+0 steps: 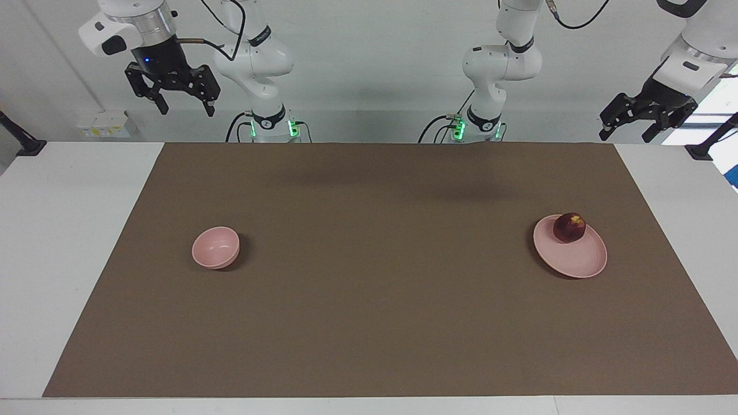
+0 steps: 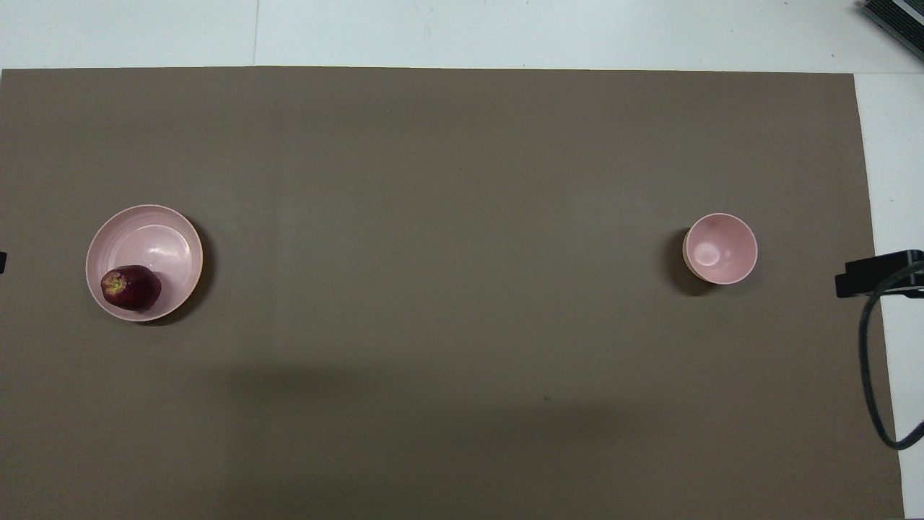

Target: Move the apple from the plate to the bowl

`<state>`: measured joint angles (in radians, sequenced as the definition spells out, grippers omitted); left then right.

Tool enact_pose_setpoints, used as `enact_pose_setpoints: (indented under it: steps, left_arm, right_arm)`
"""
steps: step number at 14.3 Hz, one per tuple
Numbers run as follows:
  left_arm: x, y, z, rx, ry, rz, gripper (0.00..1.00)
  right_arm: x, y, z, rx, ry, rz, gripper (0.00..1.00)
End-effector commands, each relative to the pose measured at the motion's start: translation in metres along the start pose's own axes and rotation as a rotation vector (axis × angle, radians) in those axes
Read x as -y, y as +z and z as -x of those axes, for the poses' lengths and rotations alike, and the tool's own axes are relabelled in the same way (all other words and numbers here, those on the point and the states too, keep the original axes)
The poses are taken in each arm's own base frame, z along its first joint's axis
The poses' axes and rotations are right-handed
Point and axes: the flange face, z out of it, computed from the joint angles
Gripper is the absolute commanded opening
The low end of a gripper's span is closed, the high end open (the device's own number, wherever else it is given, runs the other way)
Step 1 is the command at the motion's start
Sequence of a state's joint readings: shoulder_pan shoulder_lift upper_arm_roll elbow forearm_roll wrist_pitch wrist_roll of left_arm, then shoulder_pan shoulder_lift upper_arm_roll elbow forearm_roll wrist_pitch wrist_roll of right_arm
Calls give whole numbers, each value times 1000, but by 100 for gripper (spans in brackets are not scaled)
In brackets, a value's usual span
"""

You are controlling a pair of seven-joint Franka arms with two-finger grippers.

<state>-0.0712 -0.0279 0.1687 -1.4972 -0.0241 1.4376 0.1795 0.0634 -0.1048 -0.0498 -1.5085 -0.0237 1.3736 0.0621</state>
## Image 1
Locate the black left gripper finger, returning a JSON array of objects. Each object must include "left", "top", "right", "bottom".
[
  {"left": 598, "top": 93, "right": 639, "bottom": 142},
  {"left": 641, "top": 114, "right": 684, "bottom": 144}
]

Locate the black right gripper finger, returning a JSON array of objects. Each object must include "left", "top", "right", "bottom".
[
  {"left": 125, "top": 62, "right": 170, "bottom": 116},
  {"left": 194, "top": 65, "right": 221, "bottom": 118}
]

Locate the dark red apple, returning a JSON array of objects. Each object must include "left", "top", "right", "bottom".
[{"left": 553, "top": 212, "right": 587, "bottom": 244}]

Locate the pink plate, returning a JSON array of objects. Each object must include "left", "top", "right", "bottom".
[{"left": 533, "top": 214, "right": 608, "bottom": 279}]

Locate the pink bowl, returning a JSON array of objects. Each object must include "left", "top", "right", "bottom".
[{"left": 191, "top": 226, "right": 240, "bottom": 270}]

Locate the black clamp stand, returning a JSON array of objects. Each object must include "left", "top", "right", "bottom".
[
  {"left": 0, "top": 111, "right": 47, "bottom": 157},
  {"left": 684, "top": 112, "right": 738, "bottom": 161}
]

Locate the brown table mat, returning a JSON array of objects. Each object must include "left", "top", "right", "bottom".
[{"left": 42, "top": 142, "right": 738, "bottom": 398}]

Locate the black right base cable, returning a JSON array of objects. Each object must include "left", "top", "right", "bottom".
[{"left": 224, "top": 111, "right": 255, "bottom": 143}]

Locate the black base cable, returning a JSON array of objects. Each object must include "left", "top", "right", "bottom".
[
  {"left": 224, "top": 111, "right": 255, "bottom": 143},
  {"left": 418, "top": 89, "right": 477, "bottom": 144}
]

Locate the white wall socket box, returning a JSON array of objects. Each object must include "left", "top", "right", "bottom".
[{"left": 76, "top": 110, "right": 138, "bottom": 139}]

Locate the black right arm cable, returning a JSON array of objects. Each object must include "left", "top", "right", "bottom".
[{"left": 175, "top": 0, "right": 247, "bottom": 62}]

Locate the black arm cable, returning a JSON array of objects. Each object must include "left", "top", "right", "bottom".
[
  {"left": 545, "top": 0, "right": 612, "bottom": 30},
  {"left": 175, "top": 0, "right": 247, "bottom": 62}
]

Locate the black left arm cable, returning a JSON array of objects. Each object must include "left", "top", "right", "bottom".
[{"left": 545, "top": 0, "right": 612, "bottom": 30}]

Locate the black left base cable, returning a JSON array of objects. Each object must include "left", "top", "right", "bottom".
[{"left": 418, "top": 89, "right": 477, "bottom": 144}]

